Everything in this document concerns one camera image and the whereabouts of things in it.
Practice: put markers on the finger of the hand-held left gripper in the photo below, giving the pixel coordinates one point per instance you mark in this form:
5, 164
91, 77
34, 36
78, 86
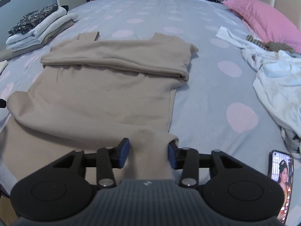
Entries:
2, 103

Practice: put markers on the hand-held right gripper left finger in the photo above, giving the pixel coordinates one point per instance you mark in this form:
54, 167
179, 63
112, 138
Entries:
123, 153

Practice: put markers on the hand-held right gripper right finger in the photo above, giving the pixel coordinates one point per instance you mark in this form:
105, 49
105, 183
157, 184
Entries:
171, 157

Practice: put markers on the beige knit sweater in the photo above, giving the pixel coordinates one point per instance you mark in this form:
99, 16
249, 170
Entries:
101, 94

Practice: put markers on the stack of folded clothes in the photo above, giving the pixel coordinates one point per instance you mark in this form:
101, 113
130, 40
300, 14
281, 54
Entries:
60, 29

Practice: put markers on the cream cloth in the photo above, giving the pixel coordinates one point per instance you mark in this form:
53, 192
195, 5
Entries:
2, 66

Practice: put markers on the pale grey folded garment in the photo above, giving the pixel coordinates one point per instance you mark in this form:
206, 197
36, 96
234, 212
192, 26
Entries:
22, 41

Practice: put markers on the dark floral folded garment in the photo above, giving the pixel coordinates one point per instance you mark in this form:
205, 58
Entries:
33, 18

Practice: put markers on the cream folded fleece garment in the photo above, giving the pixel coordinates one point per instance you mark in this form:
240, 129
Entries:
54, 21

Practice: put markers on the smartphone with lit screen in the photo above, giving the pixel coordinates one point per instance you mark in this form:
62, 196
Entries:
282, 181

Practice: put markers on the grey patterned cloth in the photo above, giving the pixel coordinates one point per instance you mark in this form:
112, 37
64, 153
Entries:
292, 143

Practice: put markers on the pale blue crumpled garment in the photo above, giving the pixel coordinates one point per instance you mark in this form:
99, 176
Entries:
279, 87

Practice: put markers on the brown striped garment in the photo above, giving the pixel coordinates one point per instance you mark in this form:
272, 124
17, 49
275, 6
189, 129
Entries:
275, 45

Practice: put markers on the pink pillow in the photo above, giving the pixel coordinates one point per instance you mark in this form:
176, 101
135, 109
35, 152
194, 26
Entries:
261, 16

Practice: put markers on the beige padded headboard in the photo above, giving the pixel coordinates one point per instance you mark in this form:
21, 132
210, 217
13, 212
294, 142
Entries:
282, 0

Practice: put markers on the wall switch plate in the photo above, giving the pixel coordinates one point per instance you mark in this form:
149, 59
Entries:
5, 1

